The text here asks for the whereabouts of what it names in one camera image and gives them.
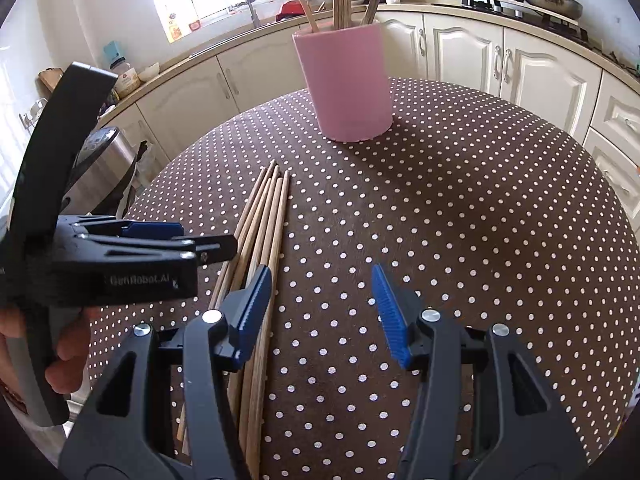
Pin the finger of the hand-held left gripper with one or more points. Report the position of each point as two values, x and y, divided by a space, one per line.
150 230
215 249

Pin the wooden cutting board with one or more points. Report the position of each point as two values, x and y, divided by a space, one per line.
50 79

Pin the white wall charger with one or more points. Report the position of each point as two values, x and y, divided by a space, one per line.
31 112

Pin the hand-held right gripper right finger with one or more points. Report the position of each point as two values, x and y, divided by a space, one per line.
392 315

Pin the orange bottle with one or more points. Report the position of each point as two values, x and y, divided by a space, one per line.
175 27

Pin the small red jar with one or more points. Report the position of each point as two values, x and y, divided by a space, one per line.
194 25

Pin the red plastic basin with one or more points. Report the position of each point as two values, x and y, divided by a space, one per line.
291 10

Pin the cream base cabinets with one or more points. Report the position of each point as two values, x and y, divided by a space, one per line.
460 55

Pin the pile of wooden chopsticks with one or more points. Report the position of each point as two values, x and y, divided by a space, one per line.
260 240

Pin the small white bowl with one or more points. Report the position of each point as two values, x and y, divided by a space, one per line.
149 73

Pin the cream cabinet drawer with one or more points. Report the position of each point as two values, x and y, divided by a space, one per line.
620 110
615 165

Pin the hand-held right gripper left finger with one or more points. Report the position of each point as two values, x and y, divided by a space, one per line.
252 310

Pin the pink cup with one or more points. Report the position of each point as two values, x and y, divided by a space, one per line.
345 85

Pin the person's left hand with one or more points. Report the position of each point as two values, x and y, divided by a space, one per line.
72 360

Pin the silver trash bin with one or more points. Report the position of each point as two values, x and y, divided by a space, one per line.
124 160

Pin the metal faucet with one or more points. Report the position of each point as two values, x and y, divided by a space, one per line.
251 5

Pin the blue wall holder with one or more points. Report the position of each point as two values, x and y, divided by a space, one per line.
113 52

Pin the brown polka dot tablecloth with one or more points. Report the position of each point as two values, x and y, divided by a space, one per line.
450 210

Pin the large white label jar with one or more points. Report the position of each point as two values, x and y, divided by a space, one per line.
126 79

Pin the black gas stove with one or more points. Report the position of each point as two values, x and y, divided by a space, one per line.
560 25

